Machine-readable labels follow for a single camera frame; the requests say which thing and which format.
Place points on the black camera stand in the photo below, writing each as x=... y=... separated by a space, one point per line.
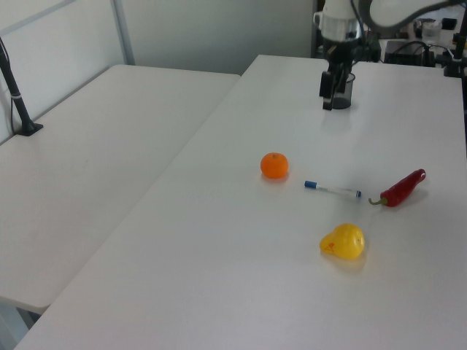
x=454 y=68

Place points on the grey partition frame post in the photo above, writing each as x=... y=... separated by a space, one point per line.
x=124 y=36

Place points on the black electronics box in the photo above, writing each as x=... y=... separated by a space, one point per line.
x=401 y=54

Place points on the clear glass jar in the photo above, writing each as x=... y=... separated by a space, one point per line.
x=430 y=32

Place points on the yellow pear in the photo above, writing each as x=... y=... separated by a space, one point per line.
x=344 y=242

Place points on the black mesh pen cup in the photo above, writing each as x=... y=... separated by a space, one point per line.
x=344 y=102

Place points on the white side table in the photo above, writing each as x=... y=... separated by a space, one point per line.
x=91 y=164

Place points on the white marker pen blue cap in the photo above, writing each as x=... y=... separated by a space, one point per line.
x=333 y=189

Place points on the black pole stand with base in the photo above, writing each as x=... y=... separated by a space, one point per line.
x=22 y=111

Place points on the red chili pepper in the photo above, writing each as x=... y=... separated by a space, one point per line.
x=399 y=191

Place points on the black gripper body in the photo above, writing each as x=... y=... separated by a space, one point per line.
x=341 y=53

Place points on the orange mandarin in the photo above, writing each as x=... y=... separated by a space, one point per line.
x=274 y=166

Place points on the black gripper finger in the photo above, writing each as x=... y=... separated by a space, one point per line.
x=340 y=83
x=326 y=87

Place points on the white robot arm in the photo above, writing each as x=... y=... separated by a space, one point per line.
x=339 y=20

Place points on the small black box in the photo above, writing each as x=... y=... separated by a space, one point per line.
x=449 y=23

